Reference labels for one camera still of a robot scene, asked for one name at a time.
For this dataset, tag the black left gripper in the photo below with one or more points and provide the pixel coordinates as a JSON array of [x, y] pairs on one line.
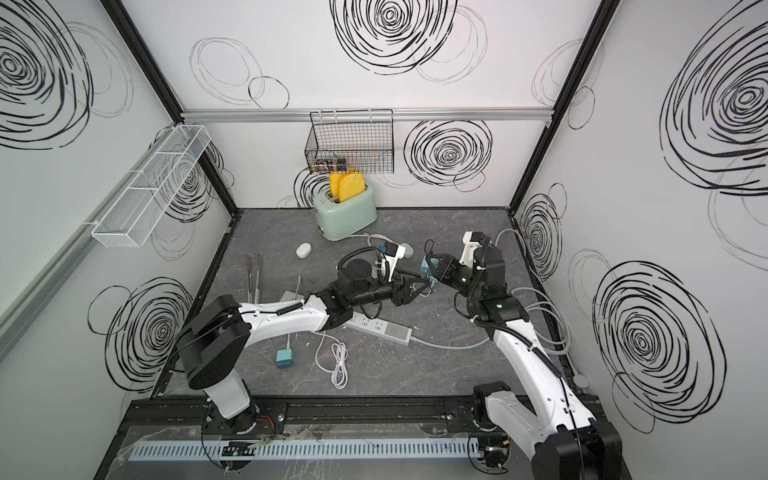
[[399, 292]]

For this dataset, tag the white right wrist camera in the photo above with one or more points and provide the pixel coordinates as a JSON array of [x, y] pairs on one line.
[[472, 240]]

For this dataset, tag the white wire wall shelf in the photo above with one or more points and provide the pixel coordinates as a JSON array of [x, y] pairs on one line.
[[168, 183]]

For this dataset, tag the mint green toaster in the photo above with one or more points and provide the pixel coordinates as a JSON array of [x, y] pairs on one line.
[[337, 221]]

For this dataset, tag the white power strip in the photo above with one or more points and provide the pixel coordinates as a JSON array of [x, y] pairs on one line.
[[380, 328]]

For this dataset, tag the mint green earbud case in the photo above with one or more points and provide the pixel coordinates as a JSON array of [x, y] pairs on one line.
[[409, 251]]

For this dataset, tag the yellow toast slices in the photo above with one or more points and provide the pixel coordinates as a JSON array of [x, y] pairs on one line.
[[344, 186]]

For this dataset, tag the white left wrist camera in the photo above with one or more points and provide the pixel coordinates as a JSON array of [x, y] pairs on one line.
[[392, 253]]

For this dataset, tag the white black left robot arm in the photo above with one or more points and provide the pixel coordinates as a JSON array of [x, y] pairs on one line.
[[210, 344]]

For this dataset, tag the teal charger with black cable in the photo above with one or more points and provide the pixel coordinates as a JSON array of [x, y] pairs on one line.
[[426, 268]]

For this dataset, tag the white slotted cable duct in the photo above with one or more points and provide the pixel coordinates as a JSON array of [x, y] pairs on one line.
[[333, 449]]

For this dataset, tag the teal charger with lilac cable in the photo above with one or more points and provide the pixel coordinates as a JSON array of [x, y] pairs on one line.
[[284, 358]]

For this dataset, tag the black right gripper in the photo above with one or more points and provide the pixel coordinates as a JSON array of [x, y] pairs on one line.
[[448, 266]]

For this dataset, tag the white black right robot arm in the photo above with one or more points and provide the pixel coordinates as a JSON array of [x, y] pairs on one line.
[[560, 435]]

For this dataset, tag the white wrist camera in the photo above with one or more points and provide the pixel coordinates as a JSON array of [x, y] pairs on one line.
[[472, 240], [392, 253]]

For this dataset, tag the black wire wall basket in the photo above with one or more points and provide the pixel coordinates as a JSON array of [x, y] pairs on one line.
[[351, 141]]

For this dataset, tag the white round speaker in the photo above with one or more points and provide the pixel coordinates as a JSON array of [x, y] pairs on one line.
[[303, 250]]

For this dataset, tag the metal kitchen tongs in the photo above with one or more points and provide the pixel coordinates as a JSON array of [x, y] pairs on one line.
[[254, 265]]

